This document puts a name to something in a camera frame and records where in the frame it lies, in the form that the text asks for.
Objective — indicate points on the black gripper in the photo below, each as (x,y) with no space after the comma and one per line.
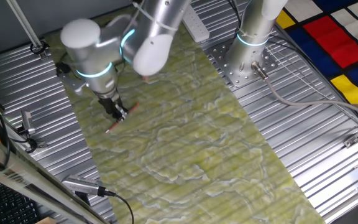
(109,102)

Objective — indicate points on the green marble pattern mat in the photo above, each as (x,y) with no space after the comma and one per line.
(182,140)

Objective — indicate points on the red black pencil with eraser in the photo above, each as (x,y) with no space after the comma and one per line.
(112,127)

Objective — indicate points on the black pole foot clamp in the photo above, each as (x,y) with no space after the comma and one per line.
(39,49)

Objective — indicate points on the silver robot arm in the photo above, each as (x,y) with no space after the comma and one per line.
(154,28)

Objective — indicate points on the small tan cork piece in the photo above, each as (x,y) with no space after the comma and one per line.
(145,78)

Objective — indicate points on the brown cardboard piece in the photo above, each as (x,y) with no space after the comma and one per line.
(46,221)

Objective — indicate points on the red blue yellow checked cloth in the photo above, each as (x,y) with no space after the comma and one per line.
(334,43)

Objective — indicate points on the large aluminium frame beam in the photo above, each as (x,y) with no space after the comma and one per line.
(20,177)

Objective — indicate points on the white power strip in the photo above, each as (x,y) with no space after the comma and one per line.
(197,28)

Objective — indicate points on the grey wrist mounting bracket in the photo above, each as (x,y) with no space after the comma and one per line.
(70,83)

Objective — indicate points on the small grey camera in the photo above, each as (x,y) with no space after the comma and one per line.
(27,122)

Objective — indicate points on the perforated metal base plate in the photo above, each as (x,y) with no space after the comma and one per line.
(228,72)

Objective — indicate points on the slanted aluminium pole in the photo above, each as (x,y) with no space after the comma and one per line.
(23,24)

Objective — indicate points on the black keyboard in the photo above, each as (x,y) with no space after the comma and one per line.
(11,205)

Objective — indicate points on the silver depth camera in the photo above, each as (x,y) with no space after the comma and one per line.
(82,185)

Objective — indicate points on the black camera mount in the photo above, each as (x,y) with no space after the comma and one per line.
(32,145)

